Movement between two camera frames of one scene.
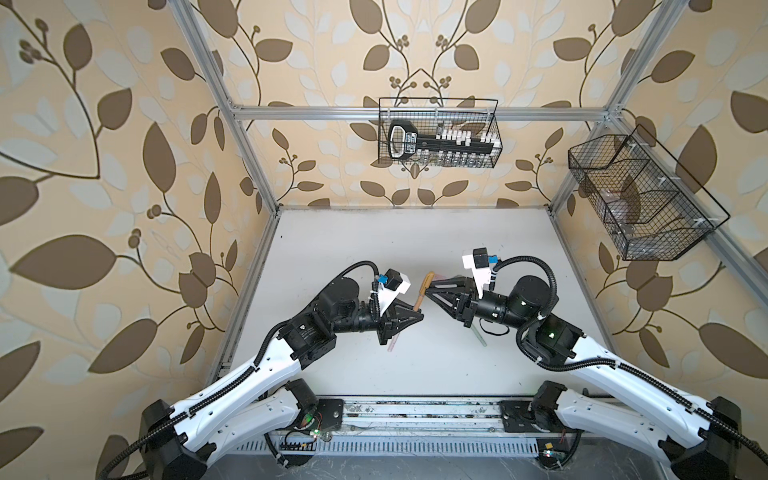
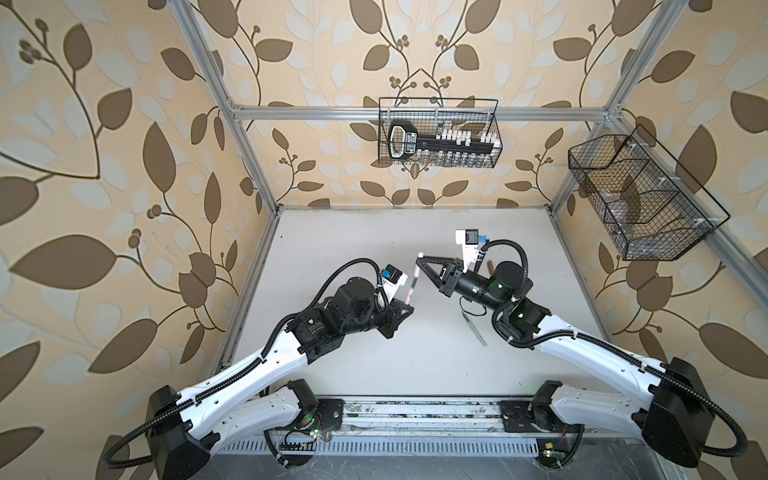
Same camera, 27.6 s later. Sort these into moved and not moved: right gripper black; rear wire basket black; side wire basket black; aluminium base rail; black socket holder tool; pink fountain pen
Moved: pink fountain pen; right gripper black
Not moved: black socket holder tool; aluminium base rail; rear wire basket black; side wire basket black
